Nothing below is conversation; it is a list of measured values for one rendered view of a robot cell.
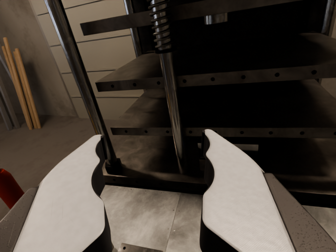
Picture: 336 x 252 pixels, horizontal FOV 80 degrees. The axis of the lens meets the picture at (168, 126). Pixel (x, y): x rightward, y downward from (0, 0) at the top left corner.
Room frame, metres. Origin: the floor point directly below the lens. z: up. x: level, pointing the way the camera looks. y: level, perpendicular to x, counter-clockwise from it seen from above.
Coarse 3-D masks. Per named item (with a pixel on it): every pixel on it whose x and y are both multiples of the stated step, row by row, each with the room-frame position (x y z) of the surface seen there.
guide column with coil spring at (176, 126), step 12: (156, 0) 0.79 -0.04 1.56; (156, 24) 0.80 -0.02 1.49; (168, 24) 0.81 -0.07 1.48; (156, 36) 0.81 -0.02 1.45; (168, 60) 0.79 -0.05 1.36; (168, 72) 0.79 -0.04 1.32; (168, 84) 0.79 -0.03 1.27; (168, 96) 0.80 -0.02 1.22; (168, 108) 0.81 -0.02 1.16; (180, 108) 0.81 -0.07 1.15; (180, 120) 0.80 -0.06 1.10; (180, 132) 0.79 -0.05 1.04; (180, 144) 0.79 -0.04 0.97; (180, 156) 0.79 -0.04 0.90; (180, 168) 0.80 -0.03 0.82
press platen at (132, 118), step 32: (160, 96) 1.29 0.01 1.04; (192, 96) 1.19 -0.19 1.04; (224, 96) 1.10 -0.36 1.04; (256, 96) 1.03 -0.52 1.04; (288, 96) 0.96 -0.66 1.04; (320, 96) 0.89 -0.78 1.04; (128, 128) 0.93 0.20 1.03; (160, 128) 0.87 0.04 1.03; (192, 128) 0.82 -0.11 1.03; (224, 128) 0.77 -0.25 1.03; (256, 128) 0.72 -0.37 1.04; (288, 128) 0.68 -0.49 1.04; (320, 128) 0.64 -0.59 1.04
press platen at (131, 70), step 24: (192, 48) 1.41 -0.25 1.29; (216, 48) 1.26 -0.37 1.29; (240, 48) 1.14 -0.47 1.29; (264, 48) 1.04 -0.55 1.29; (288, 48) 0.95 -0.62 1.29; (312, 48) 0.88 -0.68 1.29; (120, 72) 1.07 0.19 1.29; (144, 72) 0.98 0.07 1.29; (192, 72) 0.83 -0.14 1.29; (216, 72) 0.78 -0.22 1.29; (240, 72) 0.74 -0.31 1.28; (264, 72) 0.71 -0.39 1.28; (288, 72) 0.69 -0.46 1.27; (312, 72) 0.68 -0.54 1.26
